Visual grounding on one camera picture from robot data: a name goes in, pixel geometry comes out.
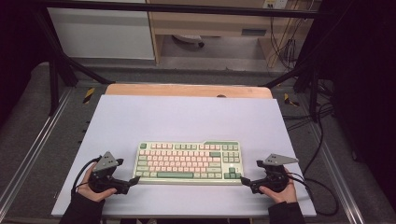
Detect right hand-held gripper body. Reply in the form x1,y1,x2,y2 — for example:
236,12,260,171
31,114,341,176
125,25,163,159
250,153,299,194

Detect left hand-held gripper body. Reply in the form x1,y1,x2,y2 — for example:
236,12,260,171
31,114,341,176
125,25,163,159
88,151,132,195

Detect green and pink keyboard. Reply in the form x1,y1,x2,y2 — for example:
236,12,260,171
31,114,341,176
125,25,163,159
133,140,245,186

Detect person's right hand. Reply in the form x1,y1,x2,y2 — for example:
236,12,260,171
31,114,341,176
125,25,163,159
259,167,298,204

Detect person's left hand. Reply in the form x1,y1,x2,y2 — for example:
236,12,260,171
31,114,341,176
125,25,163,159
76,162,118,203

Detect yellow and black tape strip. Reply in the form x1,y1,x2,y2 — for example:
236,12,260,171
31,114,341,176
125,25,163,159
82,87,96,105
283,92,300,107

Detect white board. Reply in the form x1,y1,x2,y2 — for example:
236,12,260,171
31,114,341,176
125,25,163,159
50,94,317,217

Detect wooden table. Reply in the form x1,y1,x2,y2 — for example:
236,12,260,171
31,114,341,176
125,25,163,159
105,83,274,100

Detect white cabinet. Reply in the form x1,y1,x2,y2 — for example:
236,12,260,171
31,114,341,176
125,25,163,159
47,7,156,61

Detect grey rectangular panel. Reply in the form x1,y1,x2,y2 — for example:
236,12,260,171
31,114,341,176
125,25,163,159
241,28,268,37

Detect black curtain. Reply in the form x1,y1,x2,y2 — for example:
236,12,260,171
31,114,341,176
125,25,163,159
320,0,396,213
0,0,52,125

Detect office chair base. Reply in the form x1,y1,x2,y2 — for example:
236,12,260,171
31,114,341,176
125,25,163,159
172,35,205,49

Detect light wooden desk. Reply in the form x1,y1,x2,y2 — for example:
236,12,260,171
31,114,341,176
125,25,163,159
146,0,321,68

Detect left hand-held gripper black cable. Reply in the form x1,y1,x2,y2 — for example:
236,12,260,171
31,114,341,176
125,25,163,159
70,156,103,196

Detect hand-held gripper black cable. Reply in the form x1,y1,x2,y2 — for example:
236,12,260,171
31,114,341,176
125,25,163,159
70,156,103,196
284,172,339,217

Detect right hand-held gripper black cable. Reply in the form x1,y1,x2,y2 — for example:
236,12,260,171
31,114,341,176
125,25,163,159
284,172,339,217

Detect aluminium rail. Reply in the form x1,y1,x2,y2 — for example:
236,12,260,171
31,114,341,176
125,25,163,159
0,88,74,213
306,124,366,224

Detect black floor cables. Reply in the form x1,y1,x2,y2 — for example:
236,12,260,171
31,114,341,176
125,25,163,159
281,78,336,176

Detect hanging black cables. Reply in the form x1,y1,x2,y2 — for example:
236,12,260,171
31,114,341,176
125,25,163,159
267,15,301,71

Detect white wall socket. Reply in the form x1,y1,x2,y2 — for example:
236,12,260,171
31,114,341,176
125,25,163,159
262,0,289,9

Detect black metal frame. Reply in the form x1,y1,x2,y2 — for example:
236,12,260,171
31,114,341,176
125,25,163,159
31,0,353,123

